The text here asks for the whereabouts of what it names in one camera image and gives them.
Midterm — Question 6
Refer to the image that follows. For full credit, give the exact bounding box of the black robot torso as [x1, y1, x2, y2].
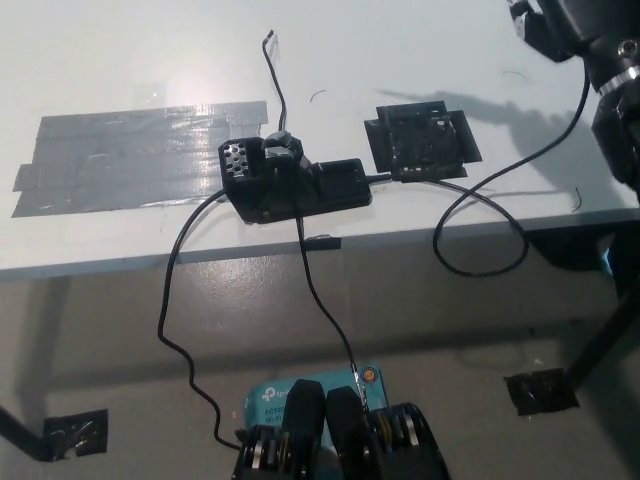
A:
[232, 379, 449, 480]

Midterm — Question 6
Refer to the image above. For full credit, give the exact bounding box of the thin black cable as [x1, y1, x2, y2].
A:
[294, 214, 369, 406]

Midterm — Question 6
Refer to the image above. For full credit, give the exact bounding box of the teal tp-link box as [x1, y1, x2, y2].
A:
[244, 367, 391, 480]

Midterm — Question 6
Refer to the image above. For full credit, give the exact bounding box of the black soldering iron cable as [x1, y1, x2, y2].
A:
[367, 64, 590, 276]

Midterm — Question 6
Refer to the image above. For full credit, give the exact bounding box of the dark object with blue patch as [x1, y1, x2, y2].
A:
[532, 229, 640, 281]

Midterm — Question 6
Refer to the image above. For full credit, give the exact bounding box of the large grey tape patch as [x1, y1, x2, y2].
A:
[9, 101, 270, 219]

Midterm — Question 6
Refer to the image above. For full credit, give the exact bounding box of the thin black loose wire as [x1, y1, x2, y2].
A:
[262, 30, 287, 132]

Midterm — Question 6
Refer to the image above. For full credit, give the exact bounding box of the grey table leg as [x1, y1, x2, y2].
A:
[19, 277, 71, 416]

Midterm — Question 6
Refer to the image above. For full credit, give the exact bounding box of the black stand leg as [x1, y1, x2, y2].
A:
[564, 289, 640, 391]
[0, 403, 49, 461]

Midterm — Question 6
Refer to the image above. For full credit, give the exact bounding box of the black floor tape patch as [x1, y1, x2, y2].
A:
[503, 368, 580, 416]
[43, 408, 110, 457]

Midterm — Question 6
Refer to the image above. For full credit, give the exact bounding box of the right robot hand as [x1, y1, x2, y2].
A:
[507, 0, 640, 94]

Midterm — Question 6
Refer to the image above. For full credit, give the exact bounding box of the black soldering iron base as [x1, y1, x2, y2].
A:
[218, 128, 374, 225]

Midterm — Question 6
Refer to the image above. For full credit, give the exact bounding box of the black tape square patch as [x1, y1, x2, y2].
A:
[363, 99, 484, 182]

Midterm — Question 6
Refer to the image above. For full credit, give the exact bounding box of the thick black power cable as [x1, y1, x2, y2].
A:
[157, 192, 246, 449]

